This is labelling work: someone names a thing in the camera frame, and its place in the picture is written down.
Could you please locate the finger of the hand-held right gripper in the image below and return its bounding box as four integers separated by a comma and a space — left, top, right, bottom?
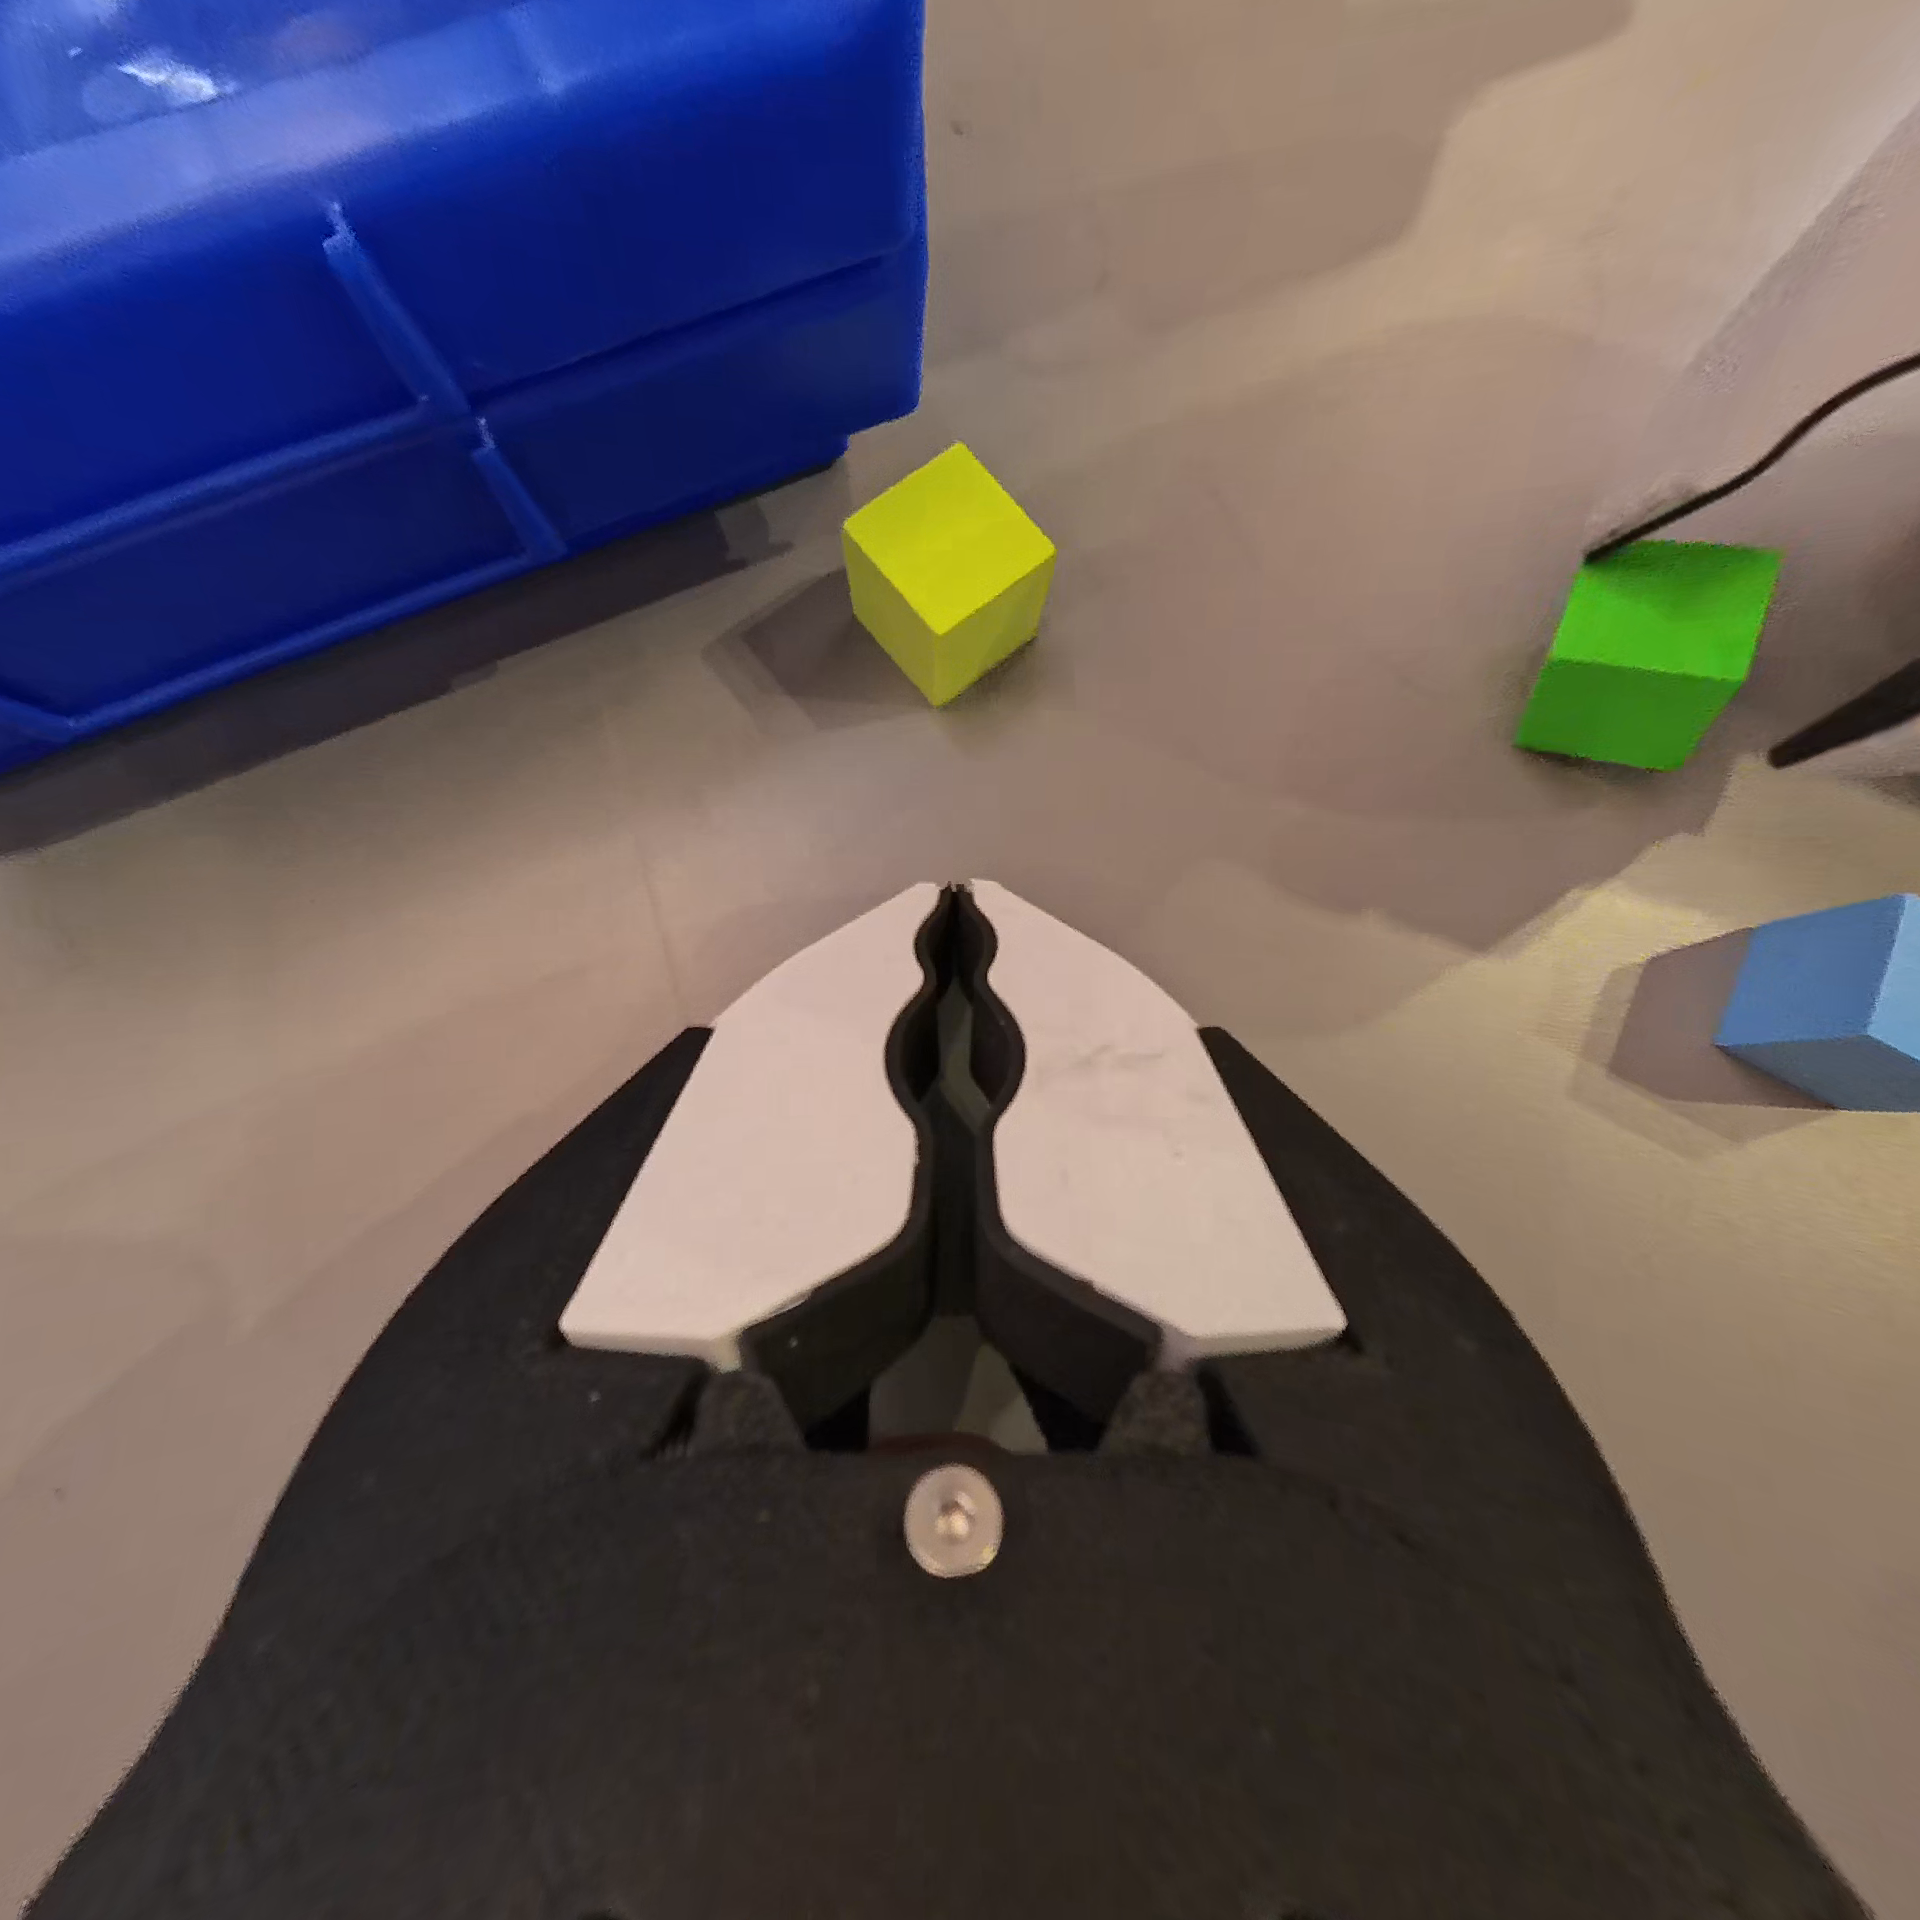
1583, 105, 1920, 567
1767, 656, 1920, 770

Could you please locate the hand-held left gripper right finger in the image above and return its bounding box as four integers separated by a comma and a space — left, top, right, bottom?
951, 880, 1348, 1455

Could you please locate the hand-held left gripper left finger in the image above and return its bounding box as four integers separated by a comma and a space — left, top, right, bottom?
559, 883, 953, 1455

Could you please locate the green foam cube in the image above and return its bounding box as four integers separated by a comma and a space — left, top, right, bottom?
1511, 539, 1785, 774

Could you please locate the light blue foam cube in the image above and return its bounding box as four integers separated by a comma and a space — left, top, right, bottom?
1715, 894, 1920, 1114

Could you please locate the yellow foam cube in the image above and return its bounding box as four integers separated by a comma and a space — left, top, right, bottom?
841, 442, 1059, 708

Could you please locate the blue plastic storage bin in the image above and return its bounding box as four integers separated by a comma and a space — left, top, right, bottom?
0, 0, 929, 783

